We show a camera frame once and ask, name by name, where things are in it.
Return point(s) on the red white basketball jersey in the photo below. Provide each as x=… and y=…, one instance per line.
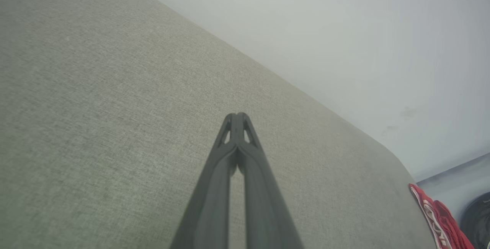
x=446, y=222

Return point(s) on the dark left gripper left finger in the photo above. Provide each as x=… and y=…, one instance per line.
x=210, y=210

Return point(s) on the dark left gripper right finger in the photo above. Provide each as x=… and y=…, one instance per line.
x=264, y=210

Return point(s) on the grey fabric sofa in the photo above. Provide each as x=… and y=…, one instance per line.
x=115, y=107

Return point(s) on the black rounded object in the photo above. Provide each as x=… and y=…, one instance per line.
x=478, y=222

